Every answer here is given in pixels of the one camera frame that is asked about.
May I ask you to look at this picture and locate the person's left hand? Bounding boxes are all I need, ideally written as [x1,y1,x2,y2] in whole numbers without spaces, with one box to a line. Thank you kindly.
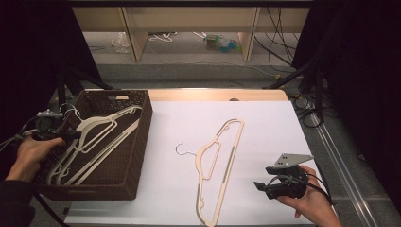
[5,136,66,183]

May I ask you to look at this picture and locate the colourful plastic bag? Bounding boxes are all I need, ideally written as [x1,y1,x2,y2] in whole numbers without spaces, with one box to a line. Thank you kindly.
[203,33,244,54]

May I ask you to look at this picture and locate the person's right hand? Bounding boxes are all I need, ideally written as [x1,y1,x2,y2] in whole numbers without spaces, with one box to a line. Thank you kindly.
[276,165,336,223]

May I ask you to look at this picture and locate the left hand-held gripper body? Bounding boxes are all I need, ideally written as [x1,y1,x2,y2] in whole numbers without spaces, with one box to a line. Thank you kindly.
[30,108,66,142]

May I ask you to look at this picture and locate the right hand-held gripper cable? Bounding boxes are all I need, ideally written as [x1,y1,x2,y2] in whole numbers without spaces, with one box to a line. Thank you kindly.
[282,173,336,206]

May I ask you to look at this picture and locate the white paper sheet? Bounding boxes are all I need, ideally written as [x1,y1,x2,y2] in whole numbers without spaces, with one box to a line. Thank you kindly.
[63,99,341,226]

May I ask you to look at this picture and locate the metal floor rail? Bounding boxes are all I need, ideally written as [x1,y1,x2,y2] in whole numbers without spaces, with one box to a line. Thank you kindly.
[309,113,380,227]

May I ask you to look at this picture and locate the clear plastic bag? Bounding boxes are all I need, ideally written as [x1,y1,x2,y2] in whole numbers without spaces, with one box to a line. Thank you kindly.
[111,31,131,54]

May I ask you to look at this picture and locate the black curtain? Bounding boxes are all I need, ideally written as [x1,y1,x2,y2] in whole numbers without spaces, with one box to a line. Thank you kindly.
[0,0,102,183]
[291,0,401,216]

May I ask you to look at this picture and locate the black floor cables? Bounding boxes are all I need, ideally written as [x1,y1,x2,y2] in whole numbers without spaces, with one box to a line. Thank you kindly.
[287,92,323,130]

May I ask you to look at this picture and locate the black tripod stand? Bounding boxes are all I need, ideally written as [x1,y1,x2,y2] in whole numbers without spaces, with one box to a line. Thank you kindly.
[56,66,113,127]
[262,59,326,123]

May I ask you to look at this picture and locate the light wooden shelf unit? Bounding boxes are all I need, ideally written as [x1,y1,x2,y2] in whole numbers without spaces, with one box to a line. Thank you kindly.
[71,6,312,62]

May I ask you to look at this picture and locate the brown woven basket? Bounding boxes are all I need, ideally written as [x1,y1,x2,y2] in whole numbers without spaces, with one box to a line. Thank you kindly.
[32,89,154,201]

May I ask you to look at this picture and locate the hanging black cables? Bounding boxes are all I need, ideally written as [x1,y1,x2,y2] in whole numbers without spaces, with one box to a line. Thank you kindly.
[253,7,301,74]

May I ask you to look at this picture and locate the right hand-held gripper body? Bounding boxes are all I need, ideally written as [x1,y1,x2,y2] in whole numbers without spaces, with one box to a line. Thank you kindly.
[264,152,315,201]

